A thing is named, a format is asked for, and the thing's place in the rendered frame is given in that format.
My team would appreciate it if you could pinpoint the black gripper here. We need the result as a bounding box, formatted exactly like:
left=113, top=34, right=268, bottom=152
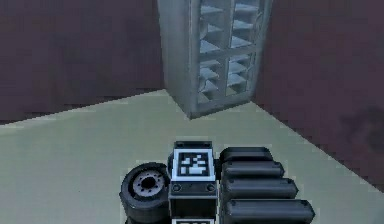
left=118, top=161, right=172, bottom=224

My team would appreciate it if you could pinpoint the grey shelf cabinet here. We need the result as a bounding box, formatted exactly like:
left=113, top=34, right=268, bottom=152
left=157, top=0, right=274, bottom=120

